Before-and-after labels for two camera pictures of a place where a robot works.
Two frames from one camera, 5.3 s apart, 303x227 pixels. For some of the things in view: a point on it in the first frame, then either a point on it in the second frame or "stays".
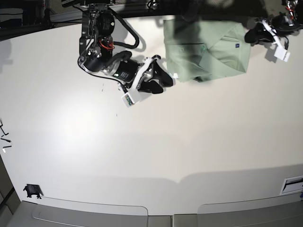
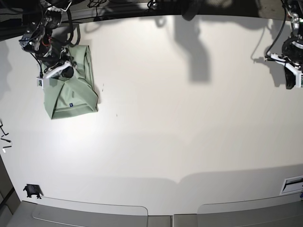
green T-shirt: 198,50 → 66,96
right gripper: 259,33 → 292,48
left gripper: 130,74 → 56,57
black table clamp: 33,189 stays
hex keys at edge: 1,125 stays
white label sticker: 292,185 stays
